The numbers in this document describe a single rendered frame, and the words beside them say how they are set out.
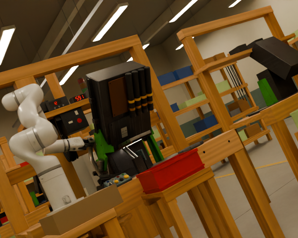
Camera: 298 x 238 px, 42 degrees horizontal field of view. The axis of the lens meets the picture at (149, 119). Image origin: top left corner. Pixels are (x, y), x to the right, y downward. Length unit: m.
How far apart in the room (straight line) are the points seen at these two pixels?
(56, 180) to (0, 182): 0.90
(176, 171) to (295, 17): 10.24
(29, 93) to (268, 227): 1.78
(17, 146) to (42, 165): 0.15
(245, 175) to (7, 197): 1.59
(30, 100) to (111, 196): 0.69
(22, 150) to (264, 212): 1.68
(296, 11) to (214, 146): 9.60
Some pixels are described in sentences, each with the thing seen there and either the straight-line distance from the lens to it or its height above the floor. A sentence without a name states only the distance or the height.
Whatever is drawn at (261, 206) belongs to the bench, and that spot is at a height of 0.35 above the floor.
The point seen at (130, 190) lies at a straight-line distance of 2.32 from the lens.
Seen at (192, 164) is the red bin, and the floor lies 0.85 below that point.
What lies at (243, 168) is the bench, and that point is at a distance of 2.78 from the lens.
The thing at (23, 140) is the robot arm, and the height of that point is 1.31.
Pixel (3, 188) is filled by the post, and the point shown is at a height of 1.18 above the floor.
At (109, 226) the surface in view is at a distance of 1.86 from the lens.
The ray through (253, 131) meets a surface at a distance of 9.12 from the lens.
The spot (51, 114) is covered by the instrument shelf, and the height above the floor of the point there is 1.52.
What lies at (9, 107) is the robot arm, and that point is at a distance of 2.28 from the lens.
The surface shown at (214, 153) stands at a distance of 2.65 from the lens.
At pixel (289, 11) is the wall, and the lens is 12.16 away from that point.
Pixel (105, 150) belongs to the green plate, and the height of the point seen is 1.13.
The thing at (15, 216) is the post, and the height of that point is 0.98.
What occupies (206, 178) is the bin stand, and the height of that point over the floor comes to 0.75.
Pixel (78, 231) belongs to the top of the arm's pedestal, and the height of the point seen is 0.83.
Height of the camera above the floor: 1.04
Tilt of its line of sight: 4 degrees up
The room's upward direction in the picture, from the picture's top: 25 degrees counter-clockwise
